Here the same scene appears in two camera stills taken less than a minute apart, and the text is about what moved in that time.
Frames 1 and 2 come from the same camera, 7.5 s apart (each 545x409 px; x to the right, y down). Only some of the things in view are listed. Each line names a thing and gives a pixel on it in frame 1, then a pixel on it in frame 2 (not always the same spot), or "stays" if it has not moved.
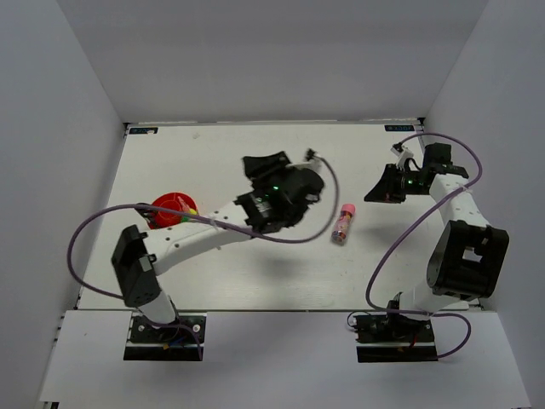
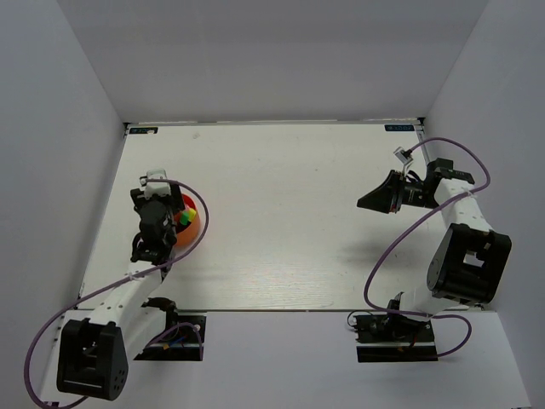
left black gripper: [255, 167] → [174, 199]
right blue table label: [398, 128] stays
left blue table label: [151, 130] stays
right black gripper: [386, 189] → [387, 196]
